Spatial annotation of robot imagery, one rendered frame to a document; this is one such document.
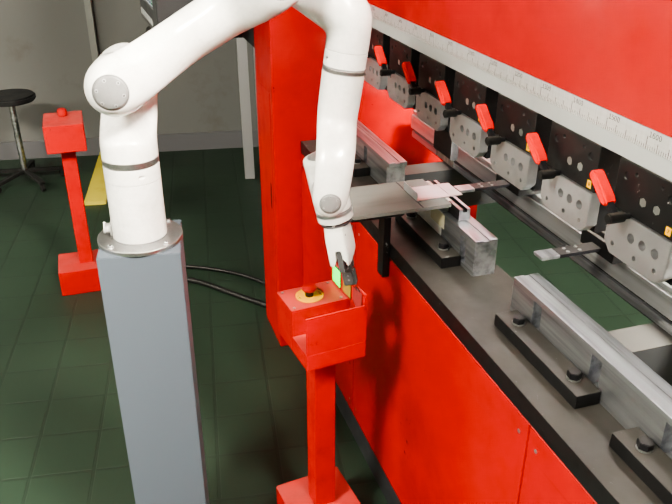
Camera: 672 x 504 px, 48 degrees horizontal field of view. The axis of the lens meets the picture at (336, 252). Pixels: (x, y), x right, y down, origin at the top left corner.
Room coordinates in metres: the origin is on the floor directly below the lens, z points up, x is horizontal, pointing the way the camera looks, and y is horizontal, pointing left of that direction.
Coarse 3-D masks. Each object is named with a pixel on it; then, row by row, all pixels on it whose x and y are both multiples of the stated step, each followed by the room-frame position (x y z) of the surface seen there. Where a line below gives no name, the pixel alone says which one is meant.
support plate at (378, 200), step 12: (408, 180) 1.89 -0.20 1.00; (420, 180) 1.89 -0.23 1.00; (360, 192) 1.81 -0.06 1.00; (372, 192) 1.81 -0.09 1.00; (384, 192) 1.81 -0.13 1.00; (396, 192) 1.81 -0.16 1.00; (360, 204) 1.73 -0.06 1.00; (372, 204) 1.73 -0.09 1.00; (384, 204) 1.73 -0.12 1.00; (396, 204) 1.73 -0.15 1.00; (408, 204) 1.73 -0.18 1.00; (432, 204) 1.73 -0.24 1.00; (444, 204) 1.73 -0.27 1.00; (360, 216) 1.66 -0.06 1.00; (372, 216) 1.67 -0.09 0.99
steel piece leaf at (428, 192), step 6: (408, 186) 1.80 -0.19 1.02; (420, 186) 1.84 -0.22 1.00; (426, 186) 1.84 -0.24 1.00; (432, 186) 1.84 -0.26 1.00; (438, 186) 1.84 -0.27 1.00; (408, 192) 1.80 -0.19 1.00; (414, 192) 1.77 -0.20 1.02; (420, 192) 1.80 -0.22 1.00; (426, 192) 1.80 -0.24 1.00; (432, 192) 1.80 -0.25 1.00; (438, 192) 1.80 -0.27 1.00; (444, 192) 1.80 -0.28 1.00; (414, 198) 1.76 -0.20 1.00; (420, 198) 1.76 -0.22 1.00; (426, 198) 1.76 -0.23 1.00; (432, 198) 1.76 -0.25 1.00
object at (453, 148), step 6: (438, 132) 1.85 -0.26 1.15; (444, 132) 1.82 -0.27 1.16; (438, 138) 1.85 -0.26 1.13; (444, 138) 1.81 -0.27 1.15; (450, 138) 1.78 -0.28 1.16; (438, 144) 1.84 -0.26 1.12; (444, 144) 1.81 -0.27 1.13; (450, 144) 1.78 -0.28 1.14; (438, 150) 1.84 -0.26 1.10; (444, 150) 1.81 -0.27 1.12; (450, 150) 1.78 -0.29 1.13; (456, 150) 1.78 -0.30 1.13; (438, 156) 1.86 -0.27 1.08; (444, 156) 1.83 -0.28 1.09; (450, 156) 1.78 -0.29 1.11; (456, 156) 1.78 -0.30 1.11; (450, 162) 1.79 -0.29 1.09
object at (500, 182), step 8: (496, 176) 1.93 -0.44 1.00; (472, 184) 1.85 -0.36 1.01; (480, 184) 1.85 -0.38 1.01; (488, 184) 1.85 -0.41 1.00; (496, 184) 1.85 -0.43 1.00; (504, 184) 1.85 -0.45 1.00; (512, 184) 1.85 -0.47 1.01; (464, 192) 1.81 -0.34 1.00; (512, 192) 1.84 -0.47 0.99; (520, 192) 1.82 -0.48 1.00; (528, 192) 1.83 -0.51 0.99; (536, 192) 1.83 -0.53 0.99
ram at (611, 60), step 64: (384, 0) 2.15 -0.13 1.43; (448, 0) 1.78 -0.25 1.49; (512, 0) 1.52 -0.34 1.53; (576, 0) 1.32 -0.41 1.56; (640, 0) 1.17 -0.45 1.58; (448, 64) 1.76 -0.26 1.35; (512, 64) 1.49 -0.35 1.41; (576, 64) 1.30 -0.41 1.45; (640, 64) 1.15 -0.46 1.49; (576, 128) 1.27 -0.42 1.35
